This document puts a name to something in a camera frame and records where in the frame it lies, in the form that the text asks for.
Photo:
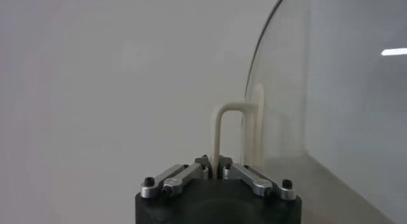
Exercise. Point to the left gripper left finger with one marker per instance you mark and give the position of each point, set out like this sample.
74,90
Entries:
181,177

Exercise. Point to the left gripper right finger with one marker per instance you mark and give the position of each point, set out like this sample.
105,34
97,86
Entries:
251,177

